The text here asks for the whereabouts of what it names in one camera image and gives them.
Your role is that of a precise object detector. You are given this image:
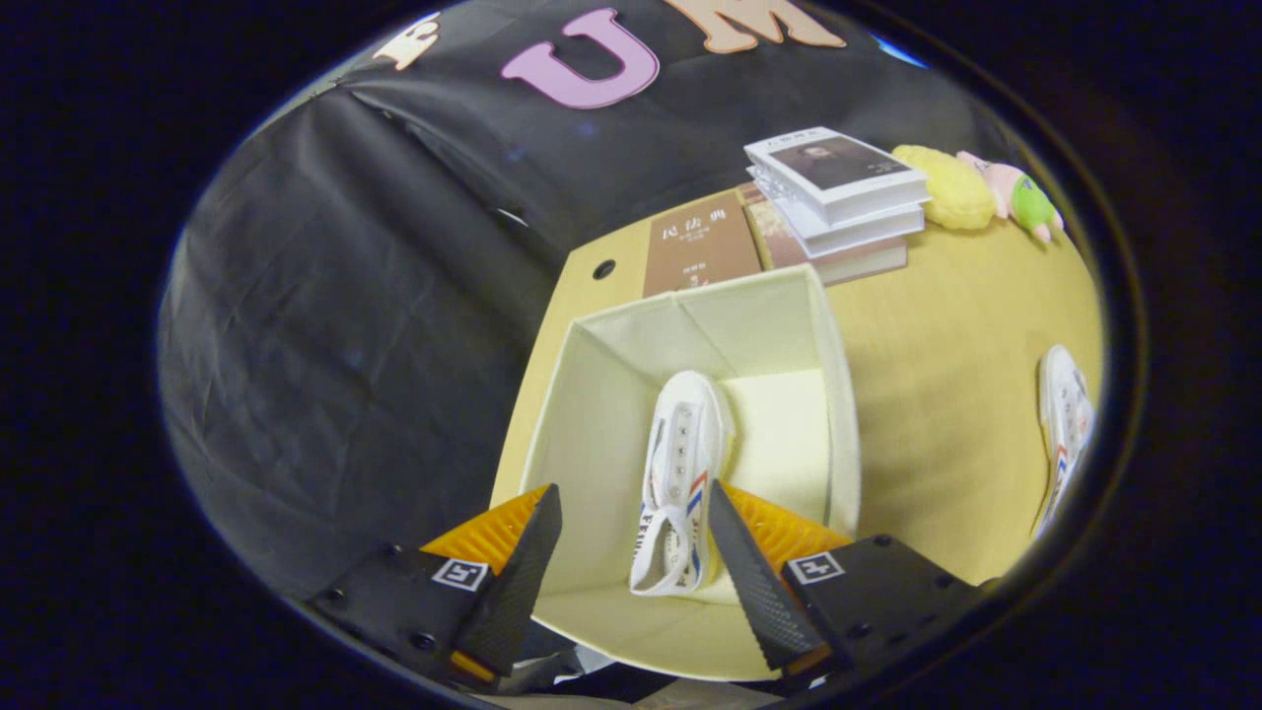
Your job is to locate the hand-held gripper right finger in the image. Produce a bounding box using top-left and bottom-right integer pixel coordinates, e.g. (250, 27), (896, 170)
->
(708, 480), (990, 683)

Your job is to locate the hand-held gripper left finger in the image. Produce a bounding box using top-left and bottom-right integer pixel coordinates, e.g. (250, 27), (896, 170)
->
(308, 483), (564, 689)

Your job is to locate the cream fabric storage box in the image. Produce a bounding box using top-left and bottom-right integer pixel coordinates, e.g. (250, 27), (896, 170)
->
(518, 263), (864, 683)

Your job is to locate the white shoe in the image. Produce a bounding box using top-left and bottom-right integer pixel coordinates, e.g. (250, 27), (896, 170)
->
(1032, 343), (1097, 539)
(629, 370), (736, 599)

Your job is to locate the black backdrop cloth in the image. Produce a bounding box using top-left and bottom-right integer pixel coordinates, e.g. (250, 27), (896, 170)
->
(158, 0), (987, 603)

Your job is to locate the tan book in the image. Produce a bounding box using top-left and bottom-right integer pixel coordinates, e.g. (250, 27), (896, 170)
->
(737, 185), (909, 288)

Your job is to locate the brown cover book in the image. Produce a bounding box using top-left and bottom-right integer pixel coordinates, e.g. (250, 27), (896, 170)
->
(643, 192), (763, 299)

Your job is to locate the plain white book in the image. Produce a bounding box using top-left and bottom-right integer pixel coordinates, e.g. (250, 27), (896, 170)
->
(751, 176), (926, 260)

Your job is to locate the white portrait cover book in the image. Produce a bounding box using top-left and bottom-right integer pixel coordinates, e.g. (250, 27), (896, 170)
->
(743, 125), (931, 227)

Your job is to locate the yellow round plush cushion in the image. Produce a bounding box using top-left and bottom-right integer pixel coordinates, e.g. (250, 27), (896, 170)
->
(892, 145), (998, 233)

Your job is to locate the pink and green plush toy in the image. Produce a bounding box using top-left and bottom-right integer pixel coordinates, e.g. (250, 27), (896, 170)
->
(956, 150), (1066, 245)

